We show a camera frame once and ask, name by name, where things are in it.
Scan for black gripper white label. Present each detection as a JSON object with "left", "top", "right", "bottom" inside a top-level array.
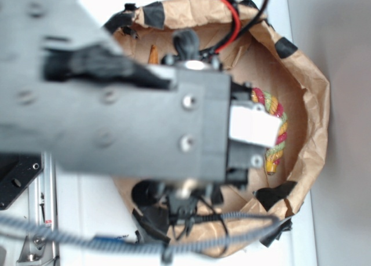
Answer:
[{"left": 225, "top": 82, "right": 281, "bottom": 188}]

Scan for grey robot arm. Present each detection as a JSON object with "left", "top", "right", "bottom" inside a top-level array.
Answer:
[{"left": 1, "top": 0, "right": 281, "bottom": 186}]

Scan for brown paper bag bin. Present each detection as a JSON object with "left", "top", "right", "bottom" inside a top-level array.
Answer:
[{"left": 109, "top": 0, "right": 330, "bottom": 247}]

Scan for orange spiral seashell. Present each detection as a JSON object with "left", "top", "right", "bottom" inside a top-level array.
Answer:
[{"left": 148, "top": 45, "right": 159, "bottom": 64}]

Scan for multicoloured twisted rope toy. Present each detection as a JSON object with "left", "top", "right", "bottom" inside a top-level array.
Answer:
[{"left": 251, "top": 88, "right": 288, "bottom": 175}]

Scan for red and black wires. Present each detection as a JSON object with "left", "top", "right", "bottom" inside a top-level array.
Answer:
[{"left": 185, "top": 0, "right": 271, "bottom": 56}]

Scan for grey braided cable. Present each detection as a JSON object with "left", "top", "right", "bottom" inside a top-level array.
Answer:
[{"left": 0, "top": 211, "right": 279, "bottom": 254}]

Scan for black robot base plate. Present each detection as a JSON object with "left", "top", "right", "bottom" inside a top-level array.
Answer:
[{"left": 1, "top": 153, "right": 42, "bottom": 211}]

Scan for aluminium frame rail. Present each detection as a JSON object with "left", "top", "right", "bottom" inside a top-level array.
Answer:
[{"left": 16, "top": 152, "right": 60, "bottom": 265}]

